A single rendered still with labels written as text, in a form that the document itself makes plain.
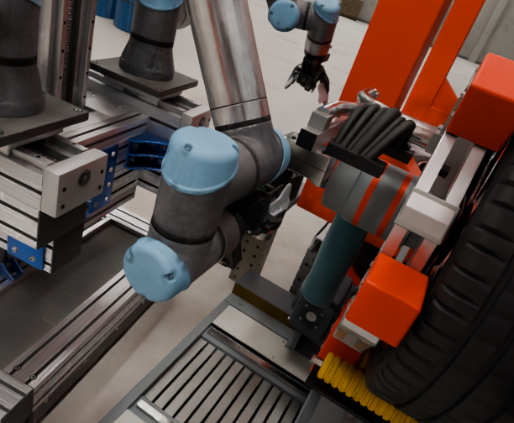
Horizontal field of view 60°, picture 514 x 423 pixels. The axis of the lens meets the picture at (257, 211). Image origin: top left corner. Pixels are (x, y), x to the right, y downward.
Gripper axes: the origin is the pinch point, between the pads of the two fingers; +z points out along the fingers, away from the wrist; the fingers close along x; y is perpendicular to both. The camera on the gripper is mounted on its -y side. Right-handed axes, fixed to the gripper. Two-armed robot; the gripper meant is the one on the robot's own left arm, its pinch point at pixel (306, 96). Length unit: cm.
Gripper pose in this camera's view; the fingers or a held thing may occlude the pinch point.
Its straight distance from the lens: 155.4
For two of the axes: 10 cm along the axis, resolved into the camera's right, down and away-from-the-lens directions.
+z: -1.1, 5.5, 8.3
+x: 8.7, 4.6, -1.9
